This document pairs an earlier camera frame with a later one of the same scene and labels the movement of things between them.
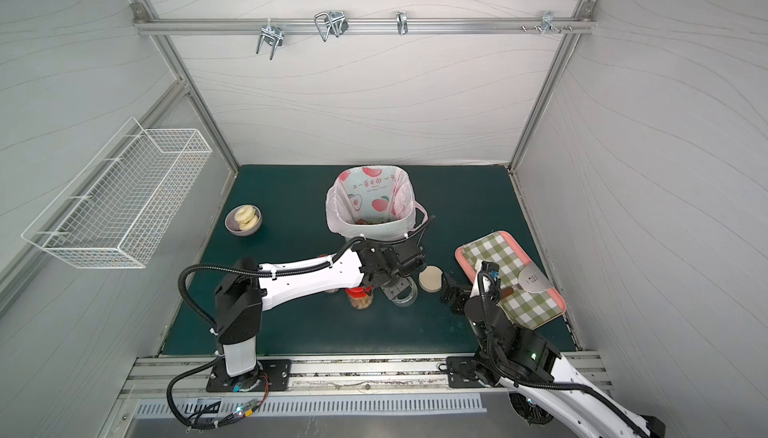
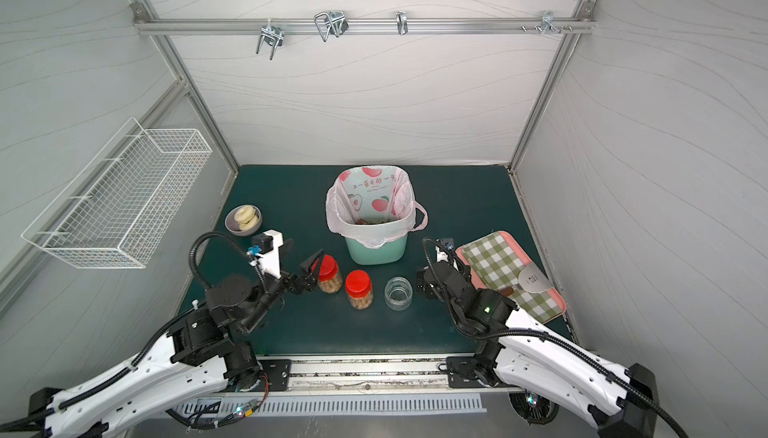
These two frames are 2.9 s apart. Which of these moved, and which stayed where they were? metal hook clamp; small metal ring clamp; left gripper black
Moved: left gripper black
Stayed: small metal ring clamp; metal hook clamp
